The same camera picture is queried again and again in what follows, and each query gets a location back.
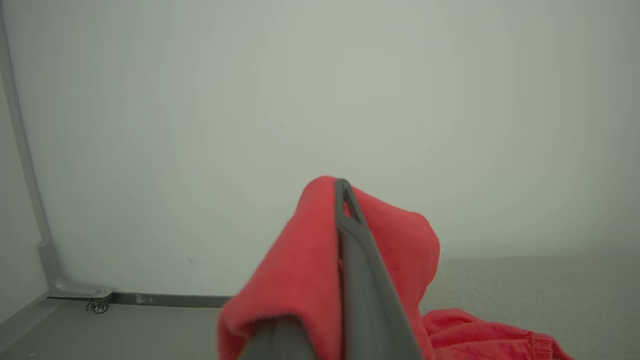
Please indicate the plain red garment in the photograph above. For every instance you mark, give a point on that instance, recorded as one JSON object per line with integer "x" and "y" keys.
{"x": 300, "y": 260}

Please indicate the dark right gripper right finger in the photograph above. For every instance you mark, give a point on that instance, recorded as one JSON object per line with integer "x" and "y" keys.
{"x": 365, "y": 290}

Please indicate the black baseboard strip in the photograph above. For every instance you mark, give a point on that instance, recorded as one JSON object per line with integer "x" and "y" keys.
{"x": 170, "y": 300}

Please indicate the grey fabric sofa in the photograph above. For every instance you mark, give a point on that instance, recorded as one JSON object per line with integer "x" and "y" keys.
{"x": 540, "y": 285}

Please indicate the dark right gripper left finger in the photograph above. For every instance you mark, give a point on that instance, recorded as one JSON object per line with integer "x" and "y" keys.
{"x": 277, "y": 345}

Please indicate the small black caster wheel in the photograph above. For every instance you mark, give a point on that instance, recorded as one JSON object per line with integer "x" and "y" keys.
{"x": 99, "y": 306}

